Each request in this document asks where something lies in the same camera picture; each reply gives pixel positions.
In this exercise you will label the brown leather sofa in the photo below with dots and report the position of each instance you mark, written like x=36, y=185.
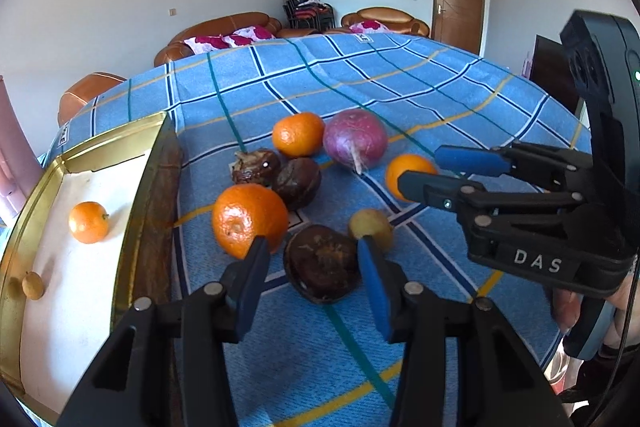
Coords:
x=220, y=27

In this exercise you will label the blue plaid tablecloth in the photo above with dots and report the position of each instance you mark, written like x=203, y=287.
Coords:
x=300, y=77

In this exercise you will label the wrinkled dark passion fruit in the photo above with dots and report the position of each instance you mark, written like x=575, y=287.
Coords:
x=255, y=167

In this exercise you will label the red round radish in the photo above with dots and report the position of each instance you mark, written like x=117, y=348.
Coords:
x=355, y=138

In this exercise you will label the brown white-striped leather armchair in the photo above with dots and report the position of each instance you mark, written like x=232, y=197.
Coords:
x=85, y=94

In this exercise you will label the person's right hand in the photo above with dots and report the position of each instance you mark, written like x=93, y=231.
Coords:
x=565, y=309

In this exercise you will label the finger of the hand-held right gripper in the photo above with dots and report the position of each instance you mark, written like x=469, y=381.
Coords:
x=425, y=189
x=470, y=159

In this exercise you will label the stack of dark chairs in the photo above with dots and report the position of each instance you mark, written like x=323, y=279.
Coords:
x=307, y=14

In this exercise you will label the large orange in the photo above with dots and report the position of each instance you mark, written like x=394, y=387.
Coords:
x=247, y=219

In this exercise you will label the pink plastic appliance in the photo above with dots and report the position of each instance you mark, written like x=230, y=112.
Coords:
x=12, y=147

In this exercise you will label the dark cabinet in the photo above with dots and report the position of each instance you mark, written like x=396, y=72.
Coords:
x=552, y=72

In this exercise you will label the brown wooden door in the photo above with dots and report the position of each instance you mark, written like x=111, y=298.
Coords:
x=457, y=2

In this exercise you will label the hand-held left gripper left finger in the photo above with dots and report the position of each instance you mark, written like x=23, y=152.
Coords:
x=252, y=279

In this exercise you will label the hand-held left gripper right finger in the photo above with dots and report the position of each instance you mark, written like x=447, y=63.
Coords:
x=372, y=287

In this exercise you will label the small tangerine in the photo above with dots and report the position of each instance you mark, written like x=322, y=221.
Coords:
x=298, y=134
x=407, y=164
x=88, y=222

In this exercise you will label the small yellow fruit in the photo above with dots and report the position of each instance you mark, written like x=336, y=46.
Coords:
x=372, y=223
x=33, y=285

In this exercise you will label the large dark passion fruit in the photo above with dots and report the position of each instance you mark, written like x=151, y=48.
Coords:
x=320, y=264

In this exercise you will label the round dark passion fruit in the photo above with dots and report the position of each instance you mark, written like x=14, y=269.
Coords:
x=296, y=182

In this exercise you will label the pink printed item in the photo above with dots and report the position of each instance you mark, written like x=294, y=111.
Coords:
x=527, y=67

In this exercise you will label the gold metal tin tray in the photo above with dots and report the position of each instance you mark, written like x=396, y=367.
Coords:
x=75, y=307

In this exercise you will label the red floral cushion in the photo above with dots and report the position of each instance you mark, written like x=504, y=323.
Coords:
x=369, y=27
x=250, y=34
x=207, y=43

